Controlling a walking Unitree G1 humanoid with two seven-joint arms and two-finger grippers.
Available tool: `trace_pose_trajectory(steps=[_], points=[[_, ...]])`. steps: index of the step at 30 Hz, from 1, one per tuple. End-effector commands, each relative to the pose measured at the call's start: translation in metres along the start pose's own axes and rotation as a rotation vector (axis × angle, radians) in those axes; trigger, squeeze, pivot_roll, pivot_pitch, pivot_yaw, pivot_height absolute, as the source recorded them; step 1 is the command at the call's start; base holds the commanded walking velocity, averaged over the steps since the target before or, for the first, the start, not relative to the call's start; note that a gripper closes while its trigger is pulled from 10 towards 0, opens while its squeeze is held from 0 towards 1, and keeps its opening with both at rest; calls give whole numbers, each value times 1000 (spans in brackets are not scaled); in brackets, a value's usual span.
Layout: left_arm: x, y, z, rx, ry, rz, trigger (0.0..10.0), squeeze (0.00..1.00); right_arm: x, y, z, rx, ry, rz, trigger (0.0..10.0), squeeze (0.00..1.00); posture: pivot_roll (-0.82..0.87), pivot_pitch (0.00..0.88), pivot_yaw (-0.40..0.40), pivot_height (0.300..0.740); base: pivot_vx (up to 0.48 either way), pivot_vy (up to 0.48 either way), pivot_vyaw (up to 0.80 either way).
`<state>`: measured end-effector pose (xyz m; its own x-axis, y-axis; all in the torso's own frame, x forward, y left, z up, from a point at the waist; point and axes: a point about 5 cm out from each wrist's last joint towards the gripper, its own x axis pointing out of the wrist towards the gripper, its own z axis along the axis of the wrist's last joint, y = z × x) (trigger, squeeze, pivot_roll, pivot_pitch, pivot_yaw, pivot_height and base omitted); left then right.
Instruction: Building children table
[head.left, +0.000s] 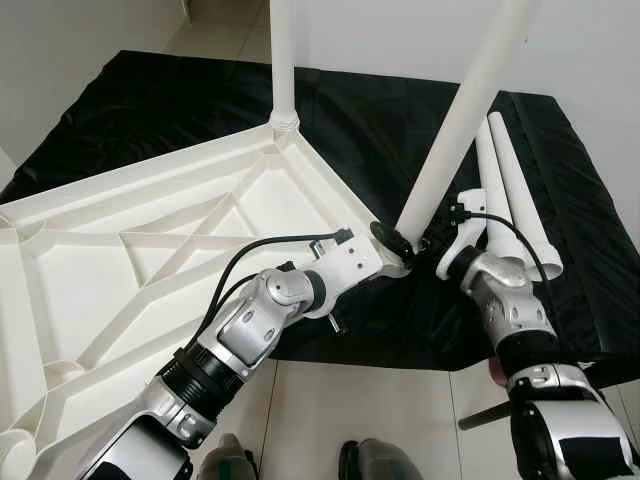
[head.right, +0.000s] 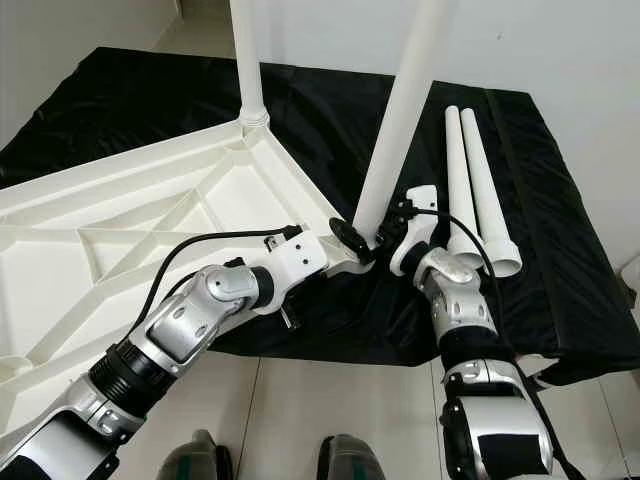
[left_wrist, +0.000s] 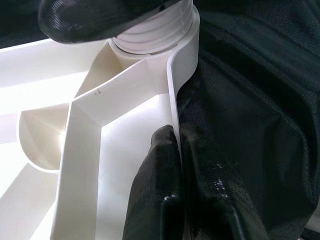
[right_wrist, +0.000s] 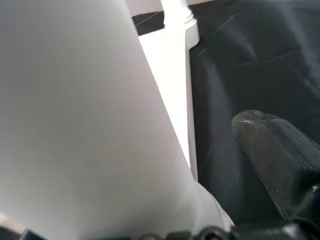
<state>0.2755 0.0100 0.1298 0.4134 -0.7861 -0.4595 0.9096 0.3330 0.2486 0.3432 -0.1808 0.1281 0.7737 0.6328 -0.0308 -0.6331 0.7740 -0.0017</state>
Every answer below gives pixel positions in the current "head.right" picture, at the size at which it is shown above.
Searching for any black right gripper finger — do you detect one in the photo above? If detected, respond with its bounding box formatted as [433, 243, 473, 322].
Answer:
[328, 217, 373, 263]

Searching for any white plastic table top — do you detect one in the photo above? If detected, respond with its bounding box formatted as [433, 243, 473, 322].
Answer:
[0, 122, 371, 461]

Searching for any black table cloth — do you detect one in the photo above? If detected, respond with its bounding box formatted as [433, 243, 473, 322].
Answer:
[0, 45, 640, 386]

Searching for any grey robot right leg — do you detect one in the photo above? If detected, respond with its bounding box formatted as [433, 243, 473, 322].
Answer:
[315, 433, 391, 480]

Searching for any grey robot leg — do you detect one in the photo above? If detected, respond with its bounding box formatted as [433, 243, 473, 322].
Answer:
[315, 433, 391, 480]
[160, 430, 231, 480]

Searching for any grey robot left leg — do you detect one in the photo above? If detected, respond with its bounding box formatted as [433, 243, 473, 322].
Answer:
[160, 430, 231, 480]

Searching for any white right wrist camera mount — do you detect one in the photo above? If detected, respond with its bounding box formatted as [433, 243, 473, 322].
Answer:
[390, 185, 439, 276]

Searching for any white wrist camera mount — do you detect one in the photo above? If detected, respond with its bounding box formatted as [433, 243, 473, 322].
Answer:
[260, 225, 329, 301]
[390, 185, 439, 276]

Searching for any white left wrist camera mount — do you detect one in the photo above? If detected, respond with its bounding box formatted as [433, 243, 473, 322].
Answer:
[260, 225, 329, 301]

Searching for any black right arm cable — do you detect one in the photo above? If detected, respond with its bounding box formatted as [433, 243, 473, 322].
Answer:
[400, 200, 501, 291]

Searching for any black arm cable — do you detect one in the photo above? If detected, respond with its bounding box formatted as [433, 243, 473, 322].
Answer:
[400, 200, 501, 291]
[145, 225, 303, 331]

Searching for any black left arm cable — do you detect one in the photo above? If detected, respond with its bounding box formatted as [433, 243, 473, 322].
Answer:
[145, 225, 303, 331]

